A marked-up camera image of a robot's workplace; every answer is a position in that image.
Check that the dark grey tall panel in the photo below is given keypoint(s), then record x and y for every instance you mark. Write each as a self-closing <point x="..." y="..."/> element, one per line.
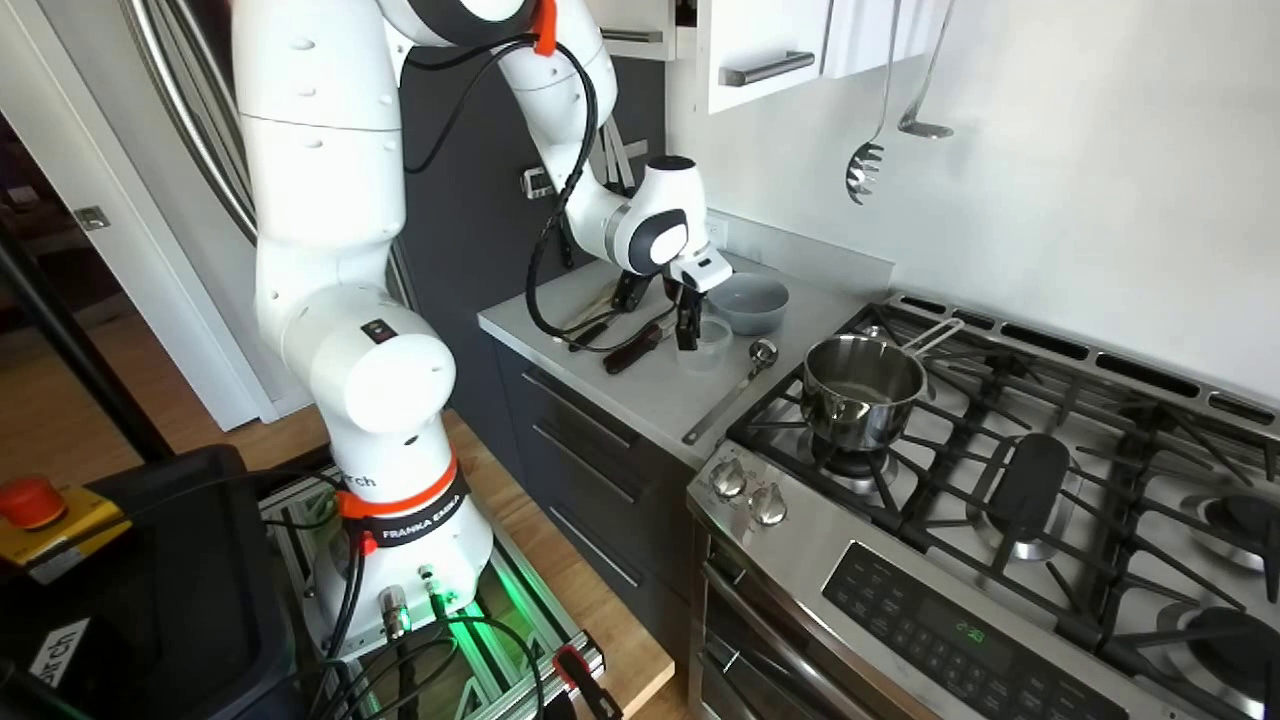
<point x="461" y="201"/>

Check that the hanging metal ladle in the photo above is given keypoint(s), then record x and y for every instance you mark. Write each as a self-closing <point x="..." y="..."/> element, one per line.
<point x="924" y="128"/>

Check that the hanging slotted spoon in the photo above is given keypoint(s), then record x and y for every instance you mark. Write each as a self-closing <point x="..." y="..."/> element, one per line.
<point x="867" y="175"/>

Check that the white panel label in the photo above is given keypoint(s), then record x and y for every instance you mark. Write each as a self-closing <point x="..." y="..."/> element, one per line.
<point x="533" y="185"/>

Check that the long metal spoon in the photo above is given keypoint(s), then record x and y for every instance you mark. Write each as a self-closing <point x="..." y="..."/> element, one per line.
<point x="726" y="398"/>

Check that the black gas stove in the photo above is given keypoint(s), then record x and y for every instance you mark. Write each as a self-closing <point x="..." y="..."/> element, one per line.
<point x="932" y="642"/>

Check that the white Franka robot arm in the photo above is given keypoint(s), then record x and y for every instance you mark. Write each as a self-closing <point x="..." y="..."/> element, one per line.
<point x="346" y="360"/>

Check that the steel saucepan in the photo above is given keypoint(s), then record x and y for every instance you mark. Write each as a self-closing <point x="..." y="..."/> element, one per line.
<point x="861" y="380"/>

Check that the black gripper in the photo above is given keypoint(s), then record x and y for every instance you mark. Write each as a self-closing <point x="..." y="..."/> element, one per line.
<point x="688" y="301"/>

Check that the yellow stop button box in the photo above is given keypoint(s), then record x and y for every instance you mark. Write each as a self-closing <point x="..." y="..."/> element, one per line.
<point x="95" y="522"/>

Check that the grey bowl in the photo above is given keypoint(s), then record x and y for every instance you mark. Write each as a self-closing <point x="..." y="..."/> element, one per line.
<point x="752" y="307"/>

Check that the dark drawer cabinet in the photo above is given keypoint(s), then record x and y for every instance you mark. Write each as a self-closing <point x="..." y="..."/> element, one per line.
<point x="587" y="467"/>

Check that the red emergency stop button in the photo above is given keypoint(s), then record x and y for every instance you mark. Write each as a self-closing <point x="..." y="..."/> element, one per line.
<point x="31" y="507"/>

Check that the wooden stand board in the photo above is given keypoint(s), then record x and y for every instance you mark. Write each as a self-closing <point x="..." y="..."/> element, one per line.
<point x="587" y="584"/>

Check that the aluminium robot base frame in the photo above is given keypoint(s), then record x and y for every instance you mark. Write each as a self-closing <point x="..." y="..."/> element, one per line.
<point x="514" y="664"/>

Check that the white cupboard door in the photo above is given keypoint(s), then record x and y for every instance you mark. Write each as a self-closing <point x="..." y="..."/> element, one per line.
<point x="781" y="25"/>

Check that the stove knob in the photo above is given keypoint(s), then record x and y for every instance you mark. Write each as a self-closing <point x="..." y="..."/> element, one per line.
<point x="768" y="507"/>
<point x="731" y="483"/>

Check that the black equipment box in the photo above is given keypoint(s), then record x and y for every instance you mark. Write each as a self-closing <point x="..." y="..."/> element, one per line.
<point x="175" y="602"/>

